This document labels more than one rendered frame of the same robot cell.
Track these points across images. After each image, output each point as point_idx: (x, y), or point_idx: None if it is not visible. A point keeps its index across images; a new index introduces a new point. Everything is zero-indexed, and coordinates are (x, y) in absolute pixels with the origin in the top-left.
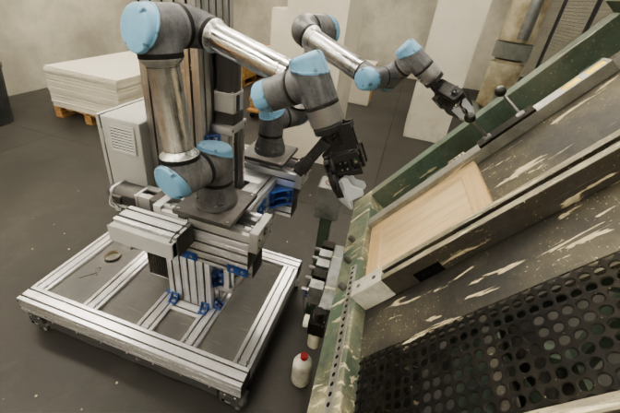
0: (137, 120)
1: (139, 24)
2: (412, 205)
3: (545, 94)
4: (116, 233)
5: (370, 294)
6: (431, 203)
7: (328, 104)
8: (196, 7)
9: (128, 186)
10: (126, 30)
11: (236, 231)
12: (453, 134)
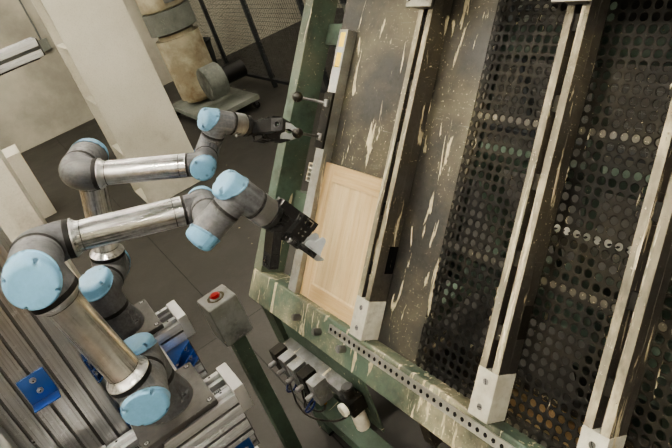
0: None
1: (40, 275)
2: None
3: (318, 73)
4: None
5: (371, 321)
6: (331, 221)
7: (266, 199)
8: (38, 226)
9: None
10: (22, 294)
11: (219, 404)
12: (281, 155)
